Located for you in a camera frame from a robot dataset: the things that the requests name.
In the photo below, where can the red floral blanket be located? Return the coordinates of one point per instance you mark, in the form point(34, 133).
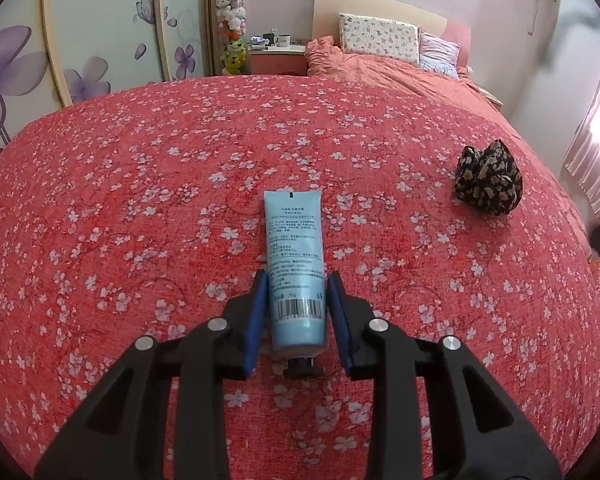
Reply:
point(130, 185)

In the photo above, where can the green plush toy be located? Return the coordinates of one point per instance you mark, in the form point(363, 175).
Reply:
point(233, 57)

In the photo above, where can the dark floral fabric scrunchie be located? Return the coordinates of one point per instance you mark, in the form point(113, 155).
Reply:
point(490, 180)

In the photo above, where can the white wardrobe purple flower print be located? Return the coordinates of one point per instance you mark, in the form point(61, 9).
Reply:
point(95, 35)

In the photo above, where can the beige and pink headboard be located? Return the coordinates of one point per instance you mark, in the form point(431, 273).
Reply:
point(370, 2)

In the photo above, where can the floral print pillow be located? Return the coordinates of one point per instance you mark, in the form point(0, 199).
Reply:
point(380, 37)

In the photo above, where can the pink curtain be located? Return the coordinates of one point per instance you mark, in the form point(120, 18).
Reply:
point(595, 160)

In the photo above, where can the pink striped pillow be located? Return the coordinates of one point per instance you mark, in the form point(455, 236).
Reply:
point(440, 52)

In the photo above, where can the pink duvet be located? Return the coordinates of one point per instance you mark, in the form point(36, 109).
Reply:
point(380, 67)

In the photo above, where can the white mug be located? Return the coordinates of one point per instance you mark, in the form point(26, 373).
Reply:
point(284, 39)

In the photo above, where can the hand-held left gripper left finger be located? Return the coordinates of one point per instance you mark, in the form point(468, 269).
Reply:
point(254, 325)

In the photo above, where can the beige bedside table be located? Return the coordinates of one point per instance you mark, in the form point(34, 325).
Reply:
point(490, 97)

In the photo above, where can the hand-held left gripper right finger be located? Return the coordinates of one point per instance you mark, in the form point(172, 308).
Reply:
point(341, 325)

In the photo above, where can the light blue cream tube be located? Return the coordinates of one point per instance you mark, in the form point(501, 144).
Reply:
point(295, 260)

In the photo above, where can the clear tube of plush toys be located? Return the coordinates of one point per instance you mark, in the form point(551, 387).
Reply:
point(230, 5)

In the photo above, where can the pink nightstand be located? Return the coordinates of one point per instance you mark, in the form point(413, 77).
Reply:
point(277, 62)

